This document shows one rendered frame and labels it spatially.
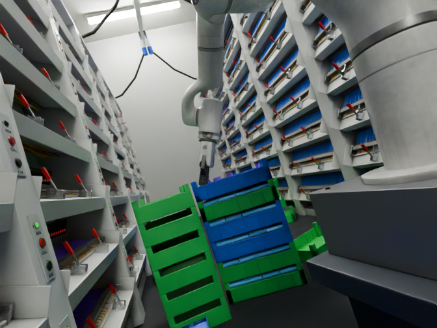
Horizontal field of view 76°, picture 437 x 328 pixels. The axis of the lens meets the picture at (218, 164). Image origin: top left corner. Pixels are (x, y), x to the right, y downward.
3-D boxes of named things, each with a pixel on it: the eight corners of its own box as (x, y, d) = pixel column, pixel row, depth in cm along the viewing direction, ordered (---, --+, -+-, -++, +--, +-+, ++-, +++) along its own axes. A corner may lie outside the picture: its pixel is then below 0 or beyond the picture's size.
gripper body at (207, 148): (216, 138, 104) (212, 168, 104) (219, 140, 114) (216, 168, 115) (196, 136, 105) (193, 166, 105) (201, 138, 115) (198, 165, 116)
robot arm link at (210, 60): (173, 46, 93) (179, 129, 110) (220, 49, 91) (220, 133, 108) (181, 41, 101) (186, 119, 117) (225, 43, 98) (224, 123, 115)
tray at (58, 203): (103, 208, 115) (106, 174, 117) (36, 224, 56) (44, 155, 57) (49, 206, 111) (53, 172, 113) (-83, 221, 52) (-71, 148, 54)
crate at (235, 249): (287, 228, 122) (281, 211, 122) (293, 241, 102) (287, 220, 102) (222, 247, 125) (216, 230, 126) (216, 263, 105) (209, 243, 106)
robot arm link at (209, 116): (194, 130, 107) (218, 133, 105) (198, 95, 106) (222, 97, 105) (199, 133, 115) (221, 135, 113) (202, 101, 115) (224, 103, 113)
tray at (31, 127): (89, 162, 116) (92, 129, 117) (8, 130, 57) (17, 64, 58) (36, 159, 112) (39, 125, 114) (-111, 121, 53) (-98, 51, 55)
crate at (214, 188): (269, 176, 123) (263, 159, 123) (272, 178, 103) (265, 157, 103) (205, 196, 126) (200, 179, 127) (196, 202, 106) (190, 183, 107)
